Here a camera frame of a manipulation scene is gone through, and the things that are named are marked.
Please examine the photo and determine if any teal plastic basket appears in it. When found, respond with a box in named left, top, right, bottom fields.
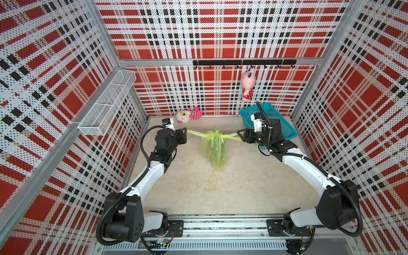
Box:
left=237, top=103, right=298, bottom=149

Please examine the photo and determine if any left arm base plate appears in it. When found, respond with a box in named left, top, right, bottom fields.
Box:
left=142, top=219, right=184, bottom=238

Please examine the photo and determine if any pink striped plush toy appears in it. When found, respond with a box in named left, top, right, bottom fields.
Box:
left=176, top=107, right=203, bottom=124

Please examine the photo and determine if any black hook rail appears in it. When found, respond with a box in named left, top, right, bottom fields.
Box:
left=192, top=59, right=297, bottom=67

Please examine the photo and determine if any yellow-green plastic bag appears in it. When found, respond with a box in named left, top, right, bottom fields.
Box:
left=187, top=128, right=241, bottom=172

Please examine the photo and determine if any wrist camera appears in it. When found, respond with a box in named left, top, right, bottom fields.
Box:
left=161, top=118, right=175, bottom=131
left=251, top=113, right=263, bottom=132

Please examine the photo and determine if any white wire mesh shelf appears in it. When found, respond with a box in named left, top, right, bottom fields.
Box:
left=79, top=70, right=136, bottom=136

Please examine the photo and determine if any pink hanging plush toy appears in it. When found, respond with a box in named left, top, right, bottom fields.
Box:
left=241, top=68, right=256, bottom=103

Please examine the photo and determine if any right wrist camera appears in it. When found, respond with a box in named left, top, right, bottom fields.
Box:
left=251, top=113, right=263, bottom=132

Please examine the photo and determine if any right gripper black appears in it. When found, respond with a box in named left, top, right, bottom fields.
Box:
left=237, top=128, right=272, bottom=148

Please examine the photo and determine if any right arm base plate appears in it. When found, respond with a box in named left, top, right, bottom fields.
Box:
left=266, top=219, right=312, bottom=238

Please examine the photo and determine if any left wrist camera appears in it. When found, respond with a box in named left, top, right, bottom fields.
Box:
left=161, top=118, right=175, bottom=131

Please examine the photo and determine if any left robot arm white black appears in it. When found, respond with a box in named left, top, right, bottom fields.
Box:
left=96, top=118, right=187, bottom=246

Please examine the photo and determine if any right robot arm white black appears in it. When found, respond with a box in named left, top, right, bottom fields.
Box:
left=237, top=102, right=363, bottom=237

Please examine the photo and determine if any aluminium mounting rail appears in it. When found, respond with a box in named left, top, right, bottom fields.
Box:
left=93, top=213, right=356, bottom=243

